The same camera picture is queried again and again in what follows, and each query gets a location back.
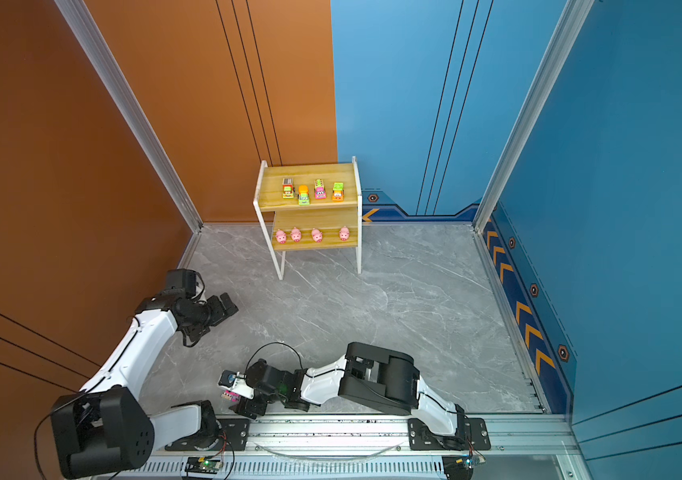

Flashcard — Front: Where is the pink pig toy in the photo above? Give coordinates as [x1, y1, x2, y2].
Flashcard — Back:
[339, 226, 351, 242]
[311, 228, 324, 243]
[291, 227, 302, 243]
[275, 229, 287, 244]

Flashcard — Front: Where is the yellow multicolour toy car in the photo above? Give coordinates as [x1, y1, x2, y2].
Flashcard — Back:
[282, 177, 295, 199]

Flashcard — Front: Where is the orange green toy car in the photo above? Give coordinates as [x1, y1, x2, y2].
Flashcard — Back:
[298, 185, 311, 206]

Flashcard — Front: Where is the pink purple toy car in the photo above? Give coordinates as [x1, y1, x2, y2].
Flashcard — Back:
[314, 179, 327, 200]

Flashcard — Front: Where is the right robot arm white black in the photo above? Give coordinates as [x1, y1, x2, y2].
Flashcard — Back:
[218, 342, 473, 451]

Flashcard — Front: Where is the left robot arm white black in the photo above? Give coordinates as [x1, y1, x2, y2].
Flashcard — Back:
[46, 269, 238, 479]

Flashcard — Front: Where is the green circuit board left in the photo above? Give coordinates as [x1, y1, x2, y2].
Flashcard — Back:
[184, 456, 226, 478]

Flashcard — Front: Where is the circuit board right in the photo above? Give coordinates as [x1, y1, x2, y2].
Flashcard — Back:
[442, 452, 486, 480]

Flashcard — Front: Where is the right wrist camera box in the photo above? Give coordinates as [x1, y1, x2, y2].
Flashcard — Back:
[218, 370, 255, 399]

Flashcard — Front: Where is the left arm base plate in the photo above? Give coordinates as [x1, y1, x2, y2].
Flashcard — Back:
[165, 417, 251, 452]

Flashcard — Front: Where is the white frame wooden shelf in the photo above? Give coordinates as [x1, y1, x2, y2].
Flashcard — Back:
[253, 159, 363, 280]

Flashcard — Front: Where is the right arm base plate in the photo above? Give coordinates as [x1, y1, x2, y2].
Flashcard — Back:
[407, 416, 492, 452]

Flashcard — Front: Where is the aluminium corner post left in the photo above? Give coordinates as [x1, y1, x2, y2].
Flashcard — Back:
[54, 0, 205, 233]

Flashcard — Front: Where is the aluminium corner post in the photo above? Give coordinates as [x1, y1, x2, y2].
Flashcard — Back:
[473, 0, 595, 234]
[54, 0, 205, 233]

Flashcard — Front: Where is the aluminium corner post right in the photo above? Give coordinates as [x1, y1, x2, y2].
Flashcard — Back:
[473, 0, 595, 234]

